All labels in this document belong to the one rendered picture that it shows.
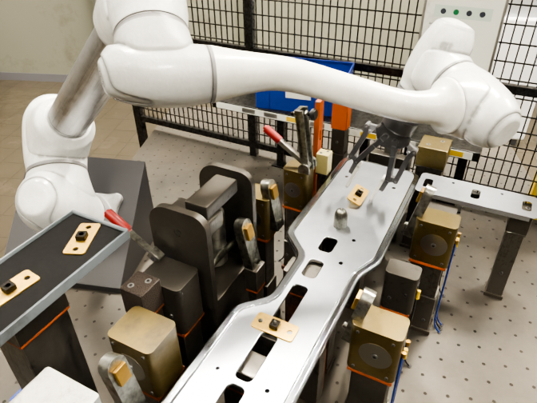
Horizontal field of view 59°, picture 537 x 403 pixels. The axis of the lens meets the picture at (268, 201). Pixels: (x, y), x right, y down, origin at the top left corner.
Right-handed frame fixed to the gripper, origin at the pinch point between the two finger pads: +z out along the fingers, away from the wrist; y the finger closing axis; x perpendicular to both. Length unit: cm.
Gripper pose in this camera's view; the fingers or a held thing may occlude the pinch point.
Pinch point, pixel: (364, 182)
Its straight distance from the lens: 119.2
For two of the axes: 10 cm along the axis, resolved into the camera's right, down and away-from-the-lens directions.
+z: -3.2, 7.3, 6.1
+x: 4.5, -4.5, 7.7
